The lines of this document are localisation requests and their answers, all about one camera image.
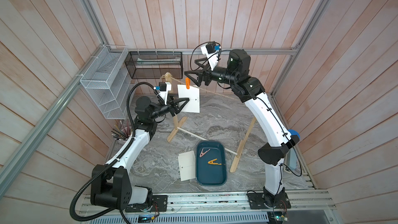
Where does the jute string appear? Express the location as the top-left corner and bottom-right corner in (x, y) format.
(160, 74), (243, 102)

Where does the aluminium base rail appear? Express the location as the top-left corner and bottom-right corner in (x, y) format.
(77, 191), (338, 224)

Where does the blue lid clear jar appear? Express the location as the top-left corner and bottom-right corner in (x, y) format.
(289, 129), (301, 140)

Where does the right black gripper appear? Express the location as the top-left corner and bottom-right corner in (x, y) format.
(186, 60), (240, 91)

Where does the white postcard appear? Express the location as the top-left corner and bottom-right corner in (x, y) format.
(177, 85), (200, 113)
(178, 151), (196, 181)

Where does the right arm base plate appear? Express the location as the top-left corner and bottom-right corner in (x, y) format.
(246, 191), (291, 209)

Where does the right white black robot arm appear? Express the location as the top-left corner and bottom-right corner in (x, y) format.
(184, 43), (300, 208)

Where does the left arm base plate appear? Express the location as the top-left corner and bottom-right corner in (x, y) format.
(124, 195), (168, 214)

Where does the black mesh basket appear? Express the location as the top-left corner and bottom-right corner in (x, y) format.
(124, 51), (183, 80)

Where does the black corrugated cable conduit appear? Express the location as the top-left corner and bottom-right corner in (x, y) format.
(69, 81), (156, 222)

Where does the white wire mesh shelf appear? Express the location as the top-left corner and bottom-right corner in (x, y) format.
(80, 45), (132, 120)

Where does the dark teal plastic tray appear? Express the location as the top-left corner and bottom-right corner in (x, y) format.
(195, 141), (228, 186)

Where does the pink pencil cup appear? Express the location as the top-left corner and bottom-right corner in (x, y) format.
(112, 119), (132, 140)

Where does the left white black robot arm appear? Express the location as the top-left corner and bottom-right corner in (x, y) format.
(90, 96), (190, 210)

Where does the wooden drying rack frame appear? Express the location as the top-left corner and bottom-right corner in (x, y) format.
(164, 72), (258, 174)

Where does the dark orange clothespin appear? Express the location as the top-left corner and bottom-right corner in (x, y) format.
(185, 78), (190, 90)

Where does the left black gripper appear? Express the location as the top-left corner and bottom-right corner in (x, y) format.
(149, 93), (189, 120)

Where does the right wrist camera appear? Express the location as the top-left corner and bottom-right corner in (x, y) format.
(201, 41), (221, 71)

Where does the pink clothespin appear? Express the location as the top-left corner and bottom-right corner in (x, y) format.
(199, 148), (210, 158)

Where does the yellow orange clothespin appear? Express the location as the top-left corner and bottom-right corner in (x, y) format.
(208, 159), (222, 166)

